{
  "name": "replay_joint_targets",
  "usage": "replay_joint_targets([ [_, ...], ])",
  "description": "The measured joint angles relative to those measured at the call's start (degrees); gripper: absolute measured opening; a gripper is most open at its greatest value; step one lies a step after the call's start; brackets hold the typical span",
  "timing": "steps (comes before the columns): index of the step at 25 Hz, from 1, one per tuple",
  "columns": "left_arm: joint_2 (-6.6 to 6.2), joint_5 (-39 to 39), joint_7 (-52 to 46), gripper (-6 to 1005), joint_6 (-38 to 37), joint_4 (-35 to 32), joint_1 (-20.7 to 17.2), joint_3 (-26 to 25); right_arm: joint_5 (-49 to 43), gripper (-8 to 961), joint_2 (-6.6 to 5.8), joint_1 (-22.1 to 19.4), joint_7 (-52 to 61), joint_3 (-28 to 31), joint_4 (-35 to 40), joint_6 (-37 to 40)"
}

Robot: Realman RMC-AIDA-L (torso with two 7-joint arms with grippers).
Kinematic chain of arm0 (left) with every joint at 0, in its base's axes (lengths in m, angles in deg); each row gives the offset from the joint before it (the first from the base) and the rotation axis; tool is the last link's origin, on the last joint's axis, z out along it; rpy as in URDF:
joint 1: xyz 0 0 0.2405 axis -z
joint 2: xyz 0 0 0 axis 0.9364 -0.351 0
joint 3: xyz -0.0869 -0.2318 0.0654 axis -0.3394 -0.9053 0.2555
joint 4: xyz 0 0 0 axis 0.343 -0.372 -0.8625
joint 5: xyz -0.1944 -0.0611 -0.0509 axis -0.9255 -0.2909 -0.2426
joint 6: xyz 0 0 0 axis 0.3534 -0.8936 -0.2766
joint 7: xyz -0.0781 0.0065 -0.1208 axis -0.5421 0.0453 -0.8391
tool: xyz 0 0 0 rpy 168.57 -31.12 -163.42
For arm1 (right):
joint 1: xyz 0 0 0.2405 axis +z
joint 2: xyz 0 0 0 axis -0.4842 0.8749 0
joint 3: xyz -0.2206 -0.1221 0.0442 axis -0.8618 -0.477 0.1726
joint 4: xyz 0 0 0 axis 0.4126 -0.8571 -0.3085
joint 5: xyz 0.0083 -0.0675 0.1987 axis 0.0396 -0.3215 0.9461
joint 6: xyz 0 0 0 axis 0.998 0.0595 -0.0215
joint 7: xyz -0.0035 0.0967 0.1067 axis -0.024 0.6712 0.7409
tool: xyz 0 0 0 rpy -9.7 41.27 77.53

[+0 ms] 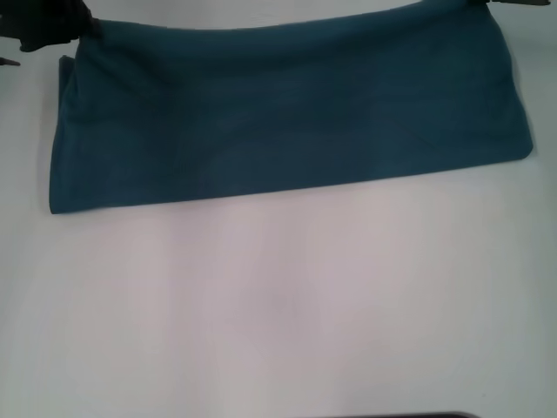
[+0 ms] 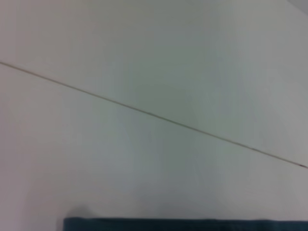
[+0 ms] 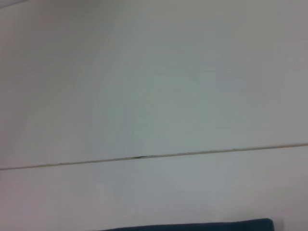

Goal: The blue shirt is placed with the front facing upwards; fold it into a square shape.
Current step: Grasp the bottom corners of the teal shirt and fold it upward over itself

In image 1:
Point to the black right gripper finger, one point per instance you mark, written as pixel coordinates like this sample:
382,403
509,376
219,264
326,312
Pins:
509,2

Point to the teal blue printed t-shirt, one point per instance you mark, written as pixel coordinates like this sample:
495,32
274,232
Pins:
296,113

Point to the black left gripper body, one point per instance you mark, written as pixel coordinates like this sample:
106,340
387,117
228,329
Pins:
39,24

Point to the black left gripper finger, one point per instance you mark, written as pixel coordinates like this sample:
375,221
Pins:
95,25

